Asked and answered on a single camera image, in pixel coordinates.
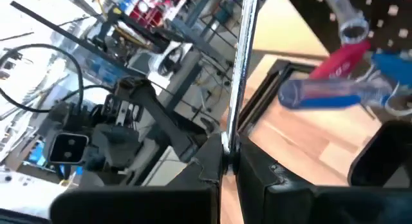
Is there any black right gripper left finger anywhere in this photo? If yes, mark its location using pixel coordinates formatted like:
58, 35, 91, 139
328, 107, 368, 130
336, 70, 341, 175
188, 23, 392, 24
50, 133, 225, 224

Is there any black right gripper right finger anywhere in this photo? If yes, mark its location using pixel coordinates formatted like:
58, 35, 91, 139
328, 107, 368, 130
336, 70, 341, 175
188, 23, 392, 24
236, 137, 412, 224

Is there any blue handled screwdriver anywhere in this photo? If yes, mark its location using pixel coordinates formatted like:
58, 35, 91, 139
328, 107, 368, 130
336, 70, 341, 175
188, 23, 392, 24
277, 77, 393, 110

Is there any silver combination wrench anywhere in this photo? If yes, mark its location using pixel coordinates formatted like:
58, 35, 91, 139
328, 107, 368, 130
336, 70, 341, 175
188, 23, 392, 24
323, 0, 371, 45
225, 0, 261, 175

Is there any red T-handle hex key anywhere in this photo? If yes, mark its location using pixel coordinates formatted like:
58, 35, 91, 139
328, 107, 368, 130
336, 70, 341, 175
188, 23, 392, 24
308, 40, 371, 81

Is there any red storage box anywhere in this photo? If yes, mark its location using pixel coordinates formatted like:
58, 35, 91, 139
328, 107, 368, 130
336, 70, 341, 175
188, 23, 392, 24
128, 0, 192, 28

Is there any beige desk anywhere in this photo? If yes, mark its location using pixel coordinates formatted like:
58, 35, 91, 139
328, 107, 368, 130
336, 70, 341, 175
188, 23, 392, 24
252, 0, 330, 60

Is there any black perforated pegboard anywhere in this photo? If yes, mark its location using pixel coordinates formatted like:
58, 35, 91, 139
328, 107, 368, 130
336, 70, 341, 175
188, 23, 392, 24
283, 0, 412, 57

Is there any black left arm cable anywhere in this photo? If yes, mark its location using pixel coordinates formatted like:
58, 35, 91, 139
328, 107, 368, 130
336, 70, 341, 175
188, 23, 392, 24
0, 42, 112, 115

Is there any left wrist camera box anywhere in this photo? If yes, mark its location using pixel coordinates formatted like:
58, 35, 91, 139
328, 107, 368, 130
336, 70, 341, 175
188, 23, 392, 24
47, 132, 90, 165

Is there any black aluminium rig frame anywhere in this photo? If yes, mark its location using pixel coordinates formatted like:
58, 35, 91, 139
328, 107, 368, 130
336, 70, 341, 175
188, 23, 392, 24
237, 58, 318, 136

